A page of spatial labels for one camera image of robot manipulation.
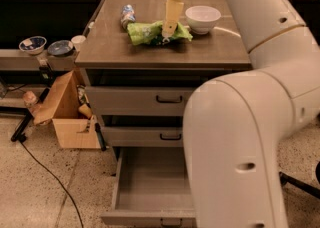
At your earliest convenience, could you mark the grey drawer cabinet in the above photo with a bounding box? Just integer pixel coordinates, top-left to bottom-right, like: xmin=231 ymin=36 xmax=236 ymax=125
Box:
xmin=74 ymin=0 xmax=252 ymax=173

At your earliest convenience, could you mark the grey top drawer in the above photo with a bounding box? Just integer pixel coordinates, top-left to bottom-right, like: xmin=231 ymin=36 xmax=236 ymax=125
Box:
xmin=86 ymin=86 xmax=194 ymax=116

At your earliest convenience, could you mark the black table leg left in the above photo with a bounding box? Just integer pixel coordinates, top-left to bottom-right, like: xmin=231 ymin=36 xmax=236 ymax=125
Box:
xmin=11 ymin=88 xmax=49 ymax=143

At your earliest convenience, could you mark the grey drawer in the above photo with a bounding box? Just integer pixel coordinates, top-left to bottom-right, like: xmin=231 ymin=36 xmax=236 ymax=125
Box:
xmin=102 ymin=127 xmax=183 ymax=147
xmin=101 ymin=147 xmax=197 ymax=228
xmin=86 ymin=86 xmax=194 ymax=116

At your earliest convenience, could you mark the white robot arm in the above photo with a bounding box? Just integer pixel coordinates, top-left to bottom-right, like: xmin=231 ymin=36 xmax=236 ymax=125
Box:
xmin=183 ymin=0 xmax=320 ymax=228

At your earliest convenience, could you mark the open cardboard box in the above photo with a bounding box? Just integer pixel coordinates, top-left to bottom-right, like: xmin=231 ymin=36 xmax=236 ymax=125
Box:
xmin=34 ymin=71 xmax=99 ymax=149

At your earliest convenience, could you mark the grey bottom drawer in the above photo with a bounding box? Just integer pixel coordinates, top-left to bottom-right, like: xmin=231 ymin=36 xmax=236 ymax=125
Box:
xmin=101 ymin=147 xmax=197 ymax=228

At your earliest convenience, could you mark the dark blue bowl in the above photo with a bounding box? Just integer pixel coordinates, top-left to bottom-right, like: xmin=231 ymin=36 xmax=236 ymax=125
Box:
xmin=47 ymin=40 xmax=73 ymax=56

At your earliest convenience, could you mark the plastic bottle on floor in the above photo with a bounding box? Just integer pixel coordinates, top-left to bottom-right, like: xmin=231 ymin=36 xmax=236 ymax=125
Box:
xmin=23 ymin=91 xmax=41 ymax=117

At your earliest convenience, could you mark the green rice chip bag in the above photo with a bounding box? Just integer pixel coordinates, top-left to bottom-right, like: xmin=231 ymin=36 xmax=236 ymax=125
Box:
xmin=127 ymin=21 xmax=193 ymax=46

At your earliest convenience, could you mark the grey middle drawer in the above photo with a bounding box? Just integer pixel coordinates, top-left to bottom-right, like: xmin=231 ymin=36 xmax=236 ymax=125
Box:
xmin=102 ymin=127 xmax=183 ymax=147

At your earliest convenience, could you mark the black chair base leg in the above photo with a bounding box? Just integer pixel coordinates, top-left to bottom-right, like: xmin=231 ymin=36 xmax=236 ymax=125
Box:
xmin=279 ymin=172 xmax=320 ymax=199

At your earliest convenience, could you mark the black floor cable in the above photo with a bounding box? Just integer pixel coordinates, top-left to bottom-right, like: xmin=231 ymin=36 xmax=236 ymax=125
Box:
xmin=18 ymin=136 xmax=84 ymax=228

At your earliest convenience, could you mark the small white cup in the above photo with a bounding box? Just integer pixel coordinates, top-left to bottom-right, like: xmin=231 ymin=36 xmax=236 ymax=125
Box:
xmin=71 ymin=35 xmax=86 ymax=52

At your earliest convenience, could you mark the white bowl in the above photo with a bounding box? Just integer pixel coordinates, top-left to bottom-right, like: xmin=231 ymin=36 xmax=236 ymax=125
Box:
xmin=185 ymin=6 xmax=221 ymax=35

